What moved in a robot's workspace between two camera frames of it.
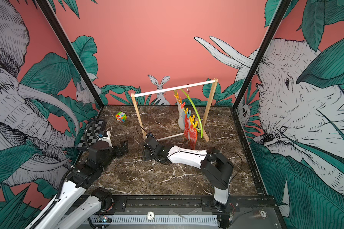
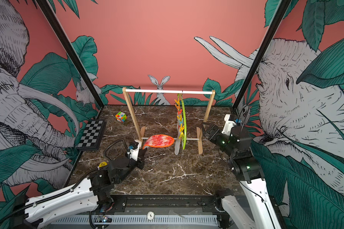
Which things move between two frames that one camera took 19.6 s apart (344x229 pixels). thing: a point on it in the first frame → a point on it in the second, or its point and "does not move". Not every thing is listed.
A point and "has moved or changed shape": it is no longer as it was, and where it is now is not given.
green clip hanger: x=194 y=123 → x=181 y=117
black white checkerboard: x=90 y=139 does not move
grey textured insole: x=181 y=123 → x=178 y=136
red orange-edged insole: x=193 y=136 → x=159 y=140
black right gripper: x=146 y=155 → x=215 y=130
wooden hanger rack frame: x=142 y=93 has moved or changed shape
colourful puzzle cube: x=121 y=117 does not move
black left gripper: x=120 y=153 → x=142 y=158
